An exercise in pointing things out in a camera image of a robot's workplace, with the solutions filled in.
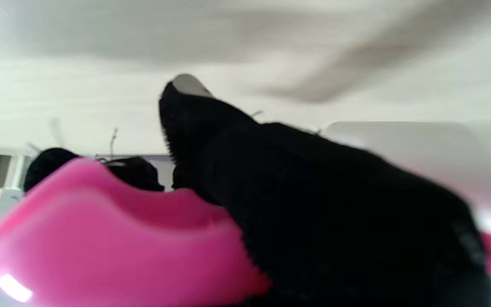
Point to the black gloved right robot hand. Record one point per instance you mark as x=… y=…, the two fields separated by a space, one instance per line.
x=335 y=221

